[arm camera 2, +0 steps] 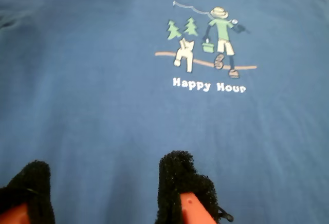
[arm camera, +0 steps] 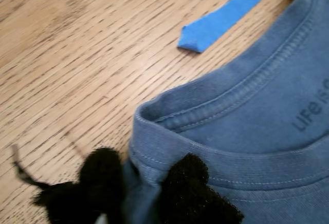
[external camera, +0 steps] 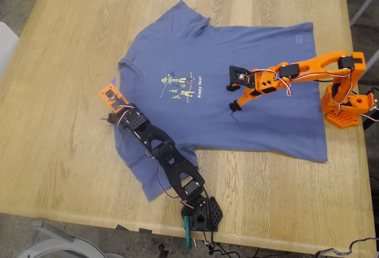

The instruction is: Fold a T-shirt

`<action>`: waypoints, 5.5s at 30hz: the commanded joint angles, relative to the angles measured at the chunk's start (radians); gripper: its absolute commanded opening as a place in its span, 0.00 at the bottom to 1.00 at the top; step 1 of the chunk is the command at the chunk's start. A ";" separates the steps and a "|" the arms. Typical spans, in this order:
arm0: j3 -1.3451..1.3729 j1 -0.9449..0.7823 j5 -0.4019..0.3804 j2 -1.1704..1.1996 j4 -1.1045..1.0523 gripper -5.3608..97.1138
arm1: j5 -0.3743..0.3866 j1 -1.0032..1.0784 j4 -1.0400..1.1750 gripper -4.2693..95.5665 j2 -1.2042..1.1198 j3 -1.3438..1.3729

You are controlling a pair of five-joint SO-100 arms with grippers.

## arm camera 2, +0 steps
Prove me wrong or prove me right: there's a blue printed T-shirt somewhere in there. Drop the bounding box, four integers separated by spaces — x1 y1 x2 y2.
0 0 329 224

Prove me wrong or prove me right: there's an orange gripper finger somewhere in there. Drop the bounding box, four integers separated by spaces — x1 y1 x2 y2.
155 150 234 224
0 159 56 224

